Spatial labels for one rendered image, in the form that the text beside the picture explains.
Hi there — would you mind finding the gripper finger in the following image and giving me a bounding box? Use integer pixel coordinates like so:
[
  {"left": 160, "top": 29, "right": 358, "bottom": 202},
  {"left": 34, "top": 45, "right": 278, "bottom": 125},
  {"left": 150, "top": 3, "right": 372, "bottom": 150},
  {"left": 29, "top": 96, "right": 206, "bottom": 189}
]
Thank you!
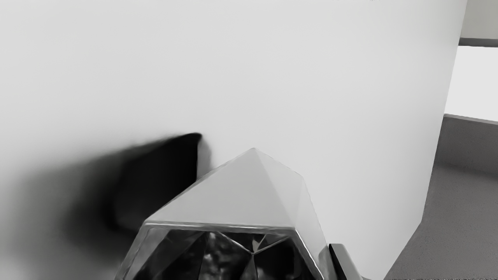
[{"left": 329, "top": 243, "right": 364, "bottom": 280}]

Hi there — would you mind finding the teal faceted mug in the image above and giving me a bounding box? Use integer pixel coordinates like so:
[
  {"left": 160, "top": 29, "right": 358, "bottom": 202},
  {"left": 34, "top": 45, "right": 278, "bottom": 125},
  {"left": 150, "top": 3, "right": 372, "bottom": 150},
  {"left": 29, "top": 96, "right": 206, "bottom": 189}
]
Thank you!
[{"left": 114, "top": 147, "right": 330, "bottom": 280}]

